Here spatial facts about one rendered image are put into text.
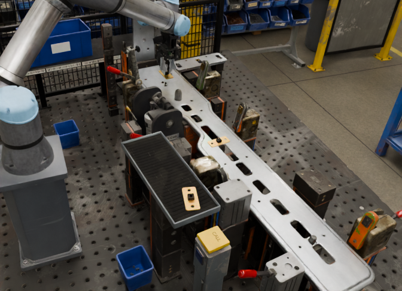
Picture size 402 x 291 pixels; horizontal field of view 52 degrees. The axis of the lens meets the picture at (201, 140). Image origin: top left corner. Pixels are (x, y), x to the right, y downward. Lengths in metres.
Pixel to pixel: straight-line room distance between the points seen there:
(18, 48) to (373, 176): 2.60
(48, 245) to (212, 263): 0.68
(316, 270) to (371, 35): 3.87
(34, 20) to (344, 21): 3.56
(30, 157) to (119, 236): 0.52
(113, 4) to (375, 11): 3.72
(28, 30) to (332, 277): 1.12
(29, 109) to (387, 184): 2.59
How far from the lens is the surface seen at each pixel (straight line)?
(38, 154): 1.31
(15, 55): 1.35
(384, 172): 3.34
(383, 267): 1.73
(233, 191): 1.22
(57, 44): 2.04
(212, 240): 1.02
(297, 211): 1.36
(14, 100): 1.25
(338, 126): 3.68
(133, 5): 1.36
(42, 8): 1.35
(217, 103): 1.82
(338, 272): 1.25
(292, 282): 1.15
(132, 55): 1.75
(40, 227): 1.47
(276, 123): 2.27
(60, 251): 1.57
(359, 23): 4.65
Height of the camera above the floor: 1.96
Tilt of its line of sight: 37 degrees down
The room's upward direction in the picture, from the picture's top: 4 degrees clockwise
